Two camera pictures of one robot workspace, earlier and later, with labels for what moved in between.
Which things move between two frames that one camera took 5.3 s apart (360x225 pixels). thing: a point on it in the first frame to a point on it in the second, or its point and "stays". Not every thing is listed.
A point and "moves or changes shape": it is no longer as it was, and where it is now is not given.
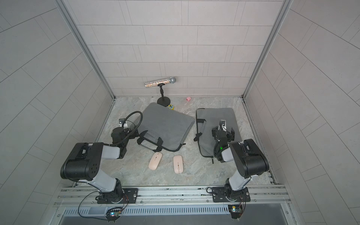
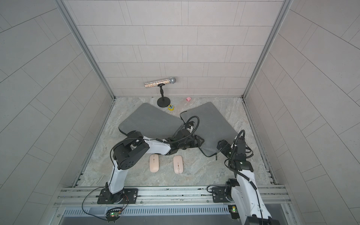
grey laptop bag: [207, 119] moves or changes shape
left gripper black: [132, 135] to [197, 141]
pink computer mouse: [178, 164] stays
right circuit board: [236, 210] stays
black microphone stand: [163, 101] stays
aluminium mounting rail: [260, 195] stays
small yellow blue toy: [171, 107] stays
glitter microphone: [171, 80] stays
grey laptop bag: [162, 128] moves or changes shape
